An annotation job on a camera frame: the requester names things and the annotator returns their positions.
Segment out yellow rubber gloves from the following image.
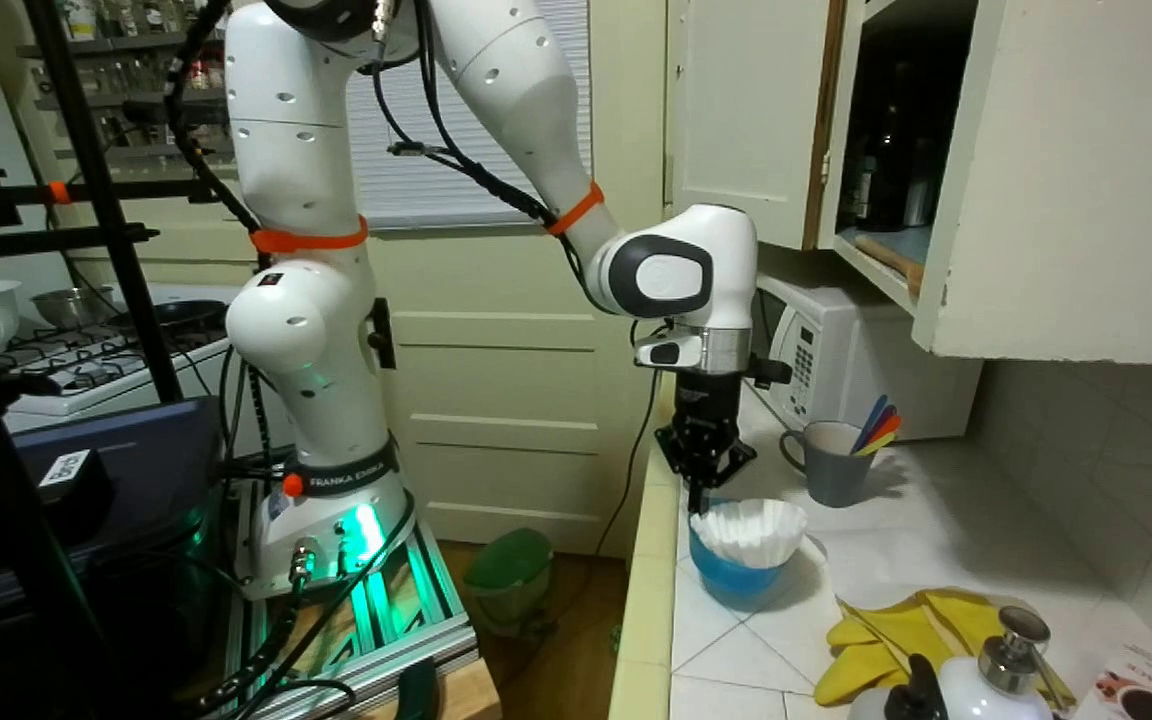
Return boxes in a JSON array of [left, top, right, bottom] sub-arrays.
[[807, 588, 1024, 713]]

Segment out green bucket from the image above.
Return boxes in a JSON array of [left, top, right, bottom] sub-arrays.
[[466, 528, 554, 638]]

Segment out black metal stand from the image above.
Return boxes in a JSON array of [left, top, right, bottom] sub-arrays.
[[0, 0, 188, 720]]

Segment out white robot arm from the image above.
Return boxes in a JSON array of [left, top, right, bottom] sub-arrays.
[[223, 0, 755, 497]]

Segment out white microwave oven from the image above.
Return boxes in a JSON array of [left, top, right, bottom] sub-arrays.
[[752, 276, 980, 440]]

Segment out white window blind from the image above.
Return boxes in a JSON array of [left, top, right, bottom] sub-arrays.
[[334, 0, 599, 242]]

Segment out blue bowl with white rim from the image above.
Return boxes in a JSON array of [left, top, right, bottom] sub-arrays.
[[687, 502, 807, 609]]

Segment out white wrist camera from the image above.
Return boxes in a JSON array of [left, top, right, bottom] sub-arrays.
[[634, 335, 704, 373]]

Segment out gas stove top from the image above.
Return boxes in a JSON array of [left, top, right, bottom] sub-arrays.
[[0, 301, 223, 401]]

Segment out black power cable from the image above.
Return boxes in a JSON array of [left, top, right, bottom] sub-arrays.
[[536, 373, 670, 631]]

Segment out white soap dispenser bottle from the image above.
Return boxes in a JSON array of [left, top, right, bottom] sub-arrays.
[[940, 638, 1054, 720]]

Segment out open white cabinet door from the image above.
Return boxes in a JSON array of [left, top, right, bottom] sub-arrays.
[[914, 0, 1152, 364]]

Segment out grey mug with utensils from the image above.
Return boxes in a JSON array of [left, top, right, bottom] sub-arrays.
[[781, 397, 905, 508]]

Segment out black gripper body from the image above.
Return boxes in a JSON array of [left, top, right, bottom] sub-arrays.
[[658, 373, 755, 487]]

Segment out closed white cabinet door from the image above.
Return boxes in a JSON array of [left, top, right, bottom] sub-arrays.
[[670, 0, 833, 250]]

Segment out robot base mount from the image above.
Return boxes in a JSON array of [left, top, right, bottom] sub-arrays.
[[222, 478, 478, 720]]

